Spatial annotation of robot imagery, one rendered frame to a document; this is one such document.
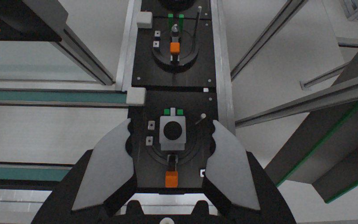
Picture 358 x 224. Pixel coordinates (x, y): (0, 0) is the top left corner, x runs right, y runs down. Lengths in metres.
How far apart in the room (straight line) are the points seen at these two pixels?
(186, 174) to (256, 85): 0.42
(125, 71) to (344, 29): 1.03
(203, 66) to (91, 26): 0.52
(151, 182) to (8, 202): 0.34
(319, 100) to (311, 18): 0.76
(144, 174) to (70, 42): 0.29
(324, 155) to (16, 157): 0.75
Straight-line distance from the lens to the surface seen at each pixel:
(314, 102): 0.25
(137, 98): 0.33
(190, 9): 0.55
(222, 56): 0.45
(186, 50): 0.40
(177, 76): 0.37
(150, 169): 0.33
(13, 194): 0.52
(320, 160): 0.39
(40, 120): 0.55
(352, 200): 0.77
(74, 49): 0.30
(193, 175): 0.33
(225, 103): 0.39
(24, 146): 0.57
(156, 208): 0.37
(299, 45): 0.81
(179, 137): 0.20
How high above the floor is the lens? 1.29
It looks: 76 degrees down
